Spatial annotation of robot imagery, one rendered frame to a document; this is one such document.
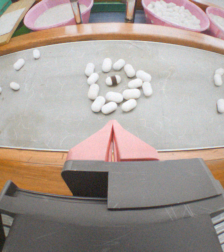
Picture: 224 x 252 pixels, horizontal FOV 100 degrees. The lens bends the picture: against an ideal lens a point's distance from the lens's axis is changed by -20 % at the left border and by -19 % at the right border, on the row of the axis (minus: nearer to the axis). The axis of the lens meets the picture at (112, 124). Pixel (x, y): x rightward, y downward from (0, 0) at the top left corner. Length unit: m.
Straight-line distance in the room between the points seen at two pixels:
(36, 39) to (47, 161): 0.35
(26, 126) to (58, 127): 0.08
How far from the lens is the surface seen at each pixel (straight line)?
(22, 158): 0.29
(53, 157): 0.25
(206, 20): 0.62
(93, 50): 0.35
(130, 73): 0.28
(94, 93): 0.25
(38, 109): 0.31
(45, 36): 0.42
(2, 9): 0.80
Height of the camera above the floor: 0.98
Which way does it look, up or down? 77 degrees down
